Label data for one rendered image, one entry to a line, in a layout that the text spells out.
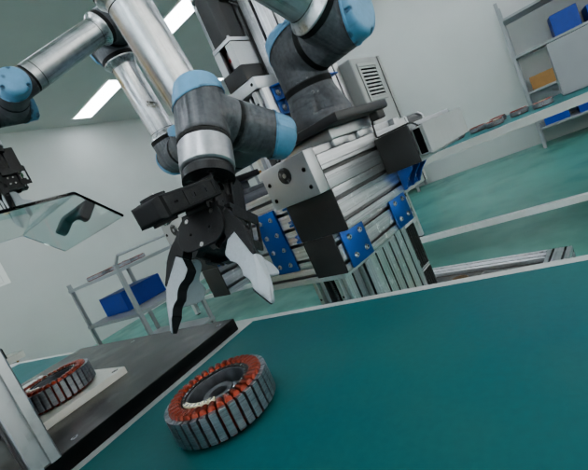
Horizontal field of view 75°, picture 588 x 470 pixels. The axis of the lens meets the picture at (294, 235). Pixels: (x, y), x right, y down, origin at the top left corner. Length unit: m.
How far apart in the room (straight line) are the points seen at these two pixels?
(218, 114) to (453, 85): 6.44
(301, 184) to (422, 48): 6.34
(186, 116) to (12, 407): 0.39
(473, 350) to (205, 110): 0.42
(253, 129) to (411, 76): 6.51
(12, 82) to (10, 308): 5.23
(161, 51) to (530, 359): 0.66
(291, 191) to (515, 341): 0.53
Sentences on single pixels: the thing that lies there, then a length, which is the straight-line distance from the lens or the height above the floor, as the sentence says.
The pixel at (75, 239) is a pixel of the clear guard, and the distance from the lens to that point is 0.82.
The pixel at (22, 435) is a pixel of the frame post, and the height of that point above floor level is 0.82.
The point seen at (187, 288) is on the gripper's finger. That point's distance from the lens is 0.50.
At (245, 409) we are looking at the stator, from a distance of 0.39.
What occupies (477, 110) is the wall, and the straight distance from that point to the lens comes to 6.87.
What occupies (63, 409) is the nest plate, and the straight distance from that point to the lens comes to 0.69.
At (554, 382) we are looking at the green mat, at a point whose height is 0.75.
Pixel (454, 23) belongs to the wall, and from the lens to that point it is 6.96.
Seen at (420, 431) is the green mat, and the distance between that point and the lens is 0.31.
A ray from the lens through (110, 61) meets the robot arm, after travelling 1.47.
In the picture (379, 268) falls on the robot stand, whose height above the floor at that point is 0.61.
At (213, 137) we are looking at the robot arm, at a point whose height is 1.04.
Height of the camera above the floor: 0.94
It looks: 7 degrees down
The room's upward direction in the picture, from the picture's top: 24 degrees counter-clockwise
